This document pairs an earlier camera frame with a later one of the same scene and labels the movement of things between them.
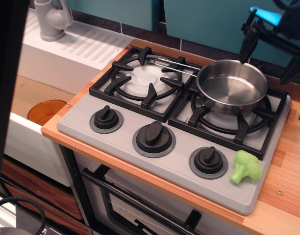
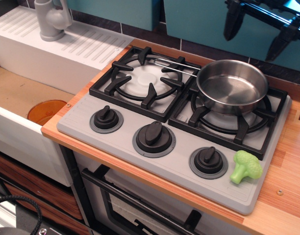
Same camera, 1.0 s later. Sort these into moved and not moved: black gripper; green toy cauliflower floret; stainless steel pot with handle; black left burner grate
Moved: black gripper
Not moved: black left burner grate; stainless steel pot with handle; green toy cauliflower floret
